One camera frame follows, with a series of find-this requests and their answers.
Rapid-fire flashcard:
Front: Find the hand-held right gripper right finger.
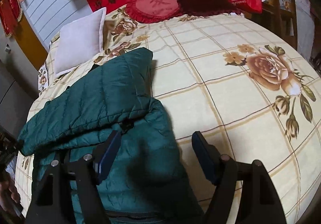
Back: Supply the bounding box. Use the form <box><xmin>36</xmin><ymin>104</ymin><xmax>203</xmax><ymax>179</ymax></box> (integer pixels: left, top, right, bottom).
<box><xmin>192</xmin><ymin>131</ymin><xmax>287</xmax><ymax>224</ymax></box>

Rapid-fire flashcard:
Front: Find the green puffer jacket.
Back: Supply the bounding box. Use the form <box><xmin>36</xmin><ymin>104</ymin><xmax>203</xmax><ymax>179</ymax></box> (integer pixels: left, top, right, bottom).
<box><xmin>17</xmin><ymin>47</ymin><xmax>205</xmax><ymax>224</ymax></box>

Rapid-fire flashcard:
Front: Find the white pillow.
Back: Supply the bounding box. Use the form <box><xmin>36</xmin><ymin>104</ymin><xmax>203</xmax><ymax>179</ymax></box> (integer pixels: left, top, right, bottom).
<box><xmin>53</xmin><ymin>7</ymin><xmax>107</xmax><ymax>76</ymax></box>

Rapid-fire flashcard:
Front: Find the grey wardrobe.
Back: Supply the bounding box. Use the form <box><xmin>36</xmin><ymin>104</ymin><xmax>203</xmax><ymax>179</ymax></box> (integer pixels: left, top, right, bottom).
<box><xmin>0</xmin><ymin>36</ymin><xmax>41</xmax><ymax>128</ymax></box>

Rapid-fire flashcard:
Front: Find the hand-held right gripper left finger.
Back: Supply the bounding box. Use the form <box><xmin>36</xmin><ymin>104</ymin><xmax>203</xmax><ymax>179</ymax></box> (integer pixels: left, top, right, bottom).
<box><xmin>25</xmin><ymin>130</ymin><xmax>122</xmax><ymax>224</ymax></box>

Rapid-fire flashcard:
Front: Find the floral checked bed sheet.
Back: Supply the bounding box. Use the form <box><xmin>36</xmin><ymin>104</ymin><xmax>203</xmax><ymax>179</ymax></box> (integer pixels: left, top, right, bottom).
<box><xmin>15</xmin><ymin>6</ymin><xmax>321</xmax><ymax>224</ymax></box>

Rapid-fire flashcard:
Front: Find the red fringed pennant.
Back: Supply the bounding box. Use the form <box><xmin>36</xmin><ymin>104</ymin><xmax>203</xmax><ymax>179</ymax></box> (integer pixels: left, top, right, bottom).
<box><xmin>0</xmin><ymin>0</ymin><xmax>24</xmax><ymax>38</ymax></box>

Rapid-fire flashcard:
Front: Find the red heart cushion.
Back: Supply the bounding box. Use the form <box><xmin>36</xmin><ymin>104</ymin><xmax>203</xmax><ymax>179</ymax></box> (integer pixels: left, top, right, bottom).
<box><xmin>125</xmin><ymin>0</ymin><xmax>186</xmax><ymax>24</ymax></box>

